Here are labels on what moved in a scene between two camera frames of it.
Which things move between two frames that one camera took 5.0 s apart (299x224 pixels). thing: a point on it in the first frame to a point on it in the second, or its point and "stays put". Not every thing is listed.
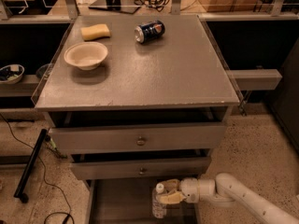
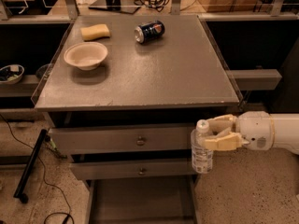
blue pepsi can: (149, 32) stays put
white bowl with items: (11, 74) stays put
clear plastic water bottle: (159, 209) to (202, 158)
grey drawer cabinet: (135, 100) stays put
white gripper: (190, 189) to (254, 130)
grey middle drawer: (143, 168) stays put
